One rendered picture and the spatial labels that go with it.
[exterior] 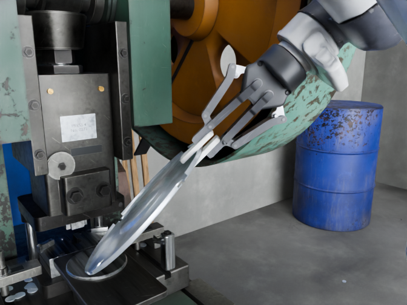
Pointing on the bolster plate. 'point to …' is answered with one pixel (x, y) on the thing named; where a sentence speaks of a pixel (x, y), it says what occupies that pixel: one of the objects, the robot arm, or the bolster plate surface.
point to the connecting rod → (58, 29)
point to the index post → (168, 250)
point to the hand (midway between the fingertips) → (200, 149)
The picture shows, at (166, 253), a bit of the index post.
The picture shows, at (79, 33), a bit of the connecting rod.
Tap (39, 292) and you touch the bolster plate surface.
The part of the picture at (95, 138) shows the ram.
